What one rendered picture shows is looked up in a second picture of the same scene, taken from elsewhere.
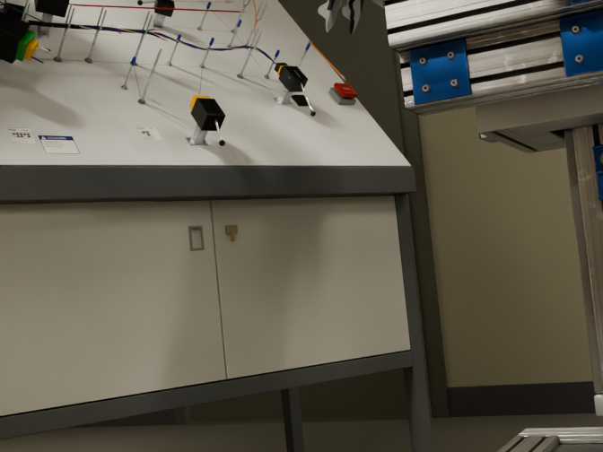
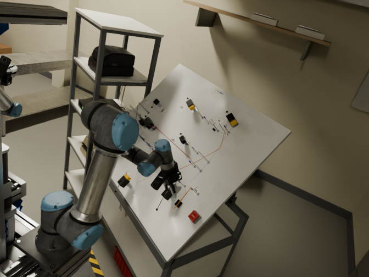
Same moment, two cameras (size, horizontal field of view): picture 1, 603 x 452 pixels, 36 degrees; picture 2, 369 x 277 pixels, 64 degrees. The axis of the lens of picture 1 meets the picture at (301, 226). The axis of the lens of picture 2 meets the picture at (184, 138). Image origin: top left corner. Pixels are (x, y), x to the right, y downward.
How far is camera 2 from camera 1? 3.05 m
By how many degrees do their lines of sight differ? 87
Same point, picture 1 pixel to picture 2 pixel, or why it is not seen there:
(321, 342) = (133, 264)
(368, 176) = (150, 244)
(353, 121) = (181, 228)
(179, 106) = not seen: hidden behind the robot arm
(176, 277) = (116, 210)
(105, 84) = not seen: hidden behind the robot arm
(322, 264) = (140, 249)
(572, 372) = not seen: outside the picture
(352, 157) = (155, 234)
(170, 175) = (113, 187)
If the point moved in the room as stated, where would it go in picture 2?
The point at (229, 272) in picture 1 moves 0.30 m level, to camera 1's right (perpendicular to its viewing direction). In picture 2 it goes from (123, 222) to (113, 255)
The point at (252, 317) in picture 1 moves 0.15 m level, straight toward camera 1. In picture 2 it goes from (124, 237) to (103, 234)
